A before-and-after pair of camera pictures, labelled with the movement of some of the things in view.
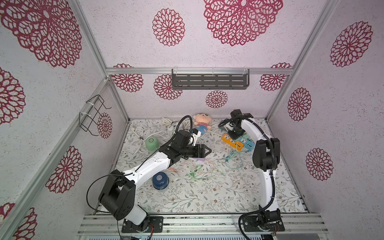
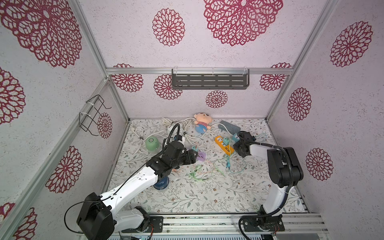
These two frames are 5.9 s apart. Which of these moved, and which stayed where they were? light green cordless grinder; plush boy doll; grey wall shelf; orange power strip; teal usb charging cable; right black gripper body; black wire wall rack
Moved: right black gripper body; orange power strip; teal usb charging cable
Stayed: black wire wall rack; light green cordless grinder; grey wall shelf; plush boy doll
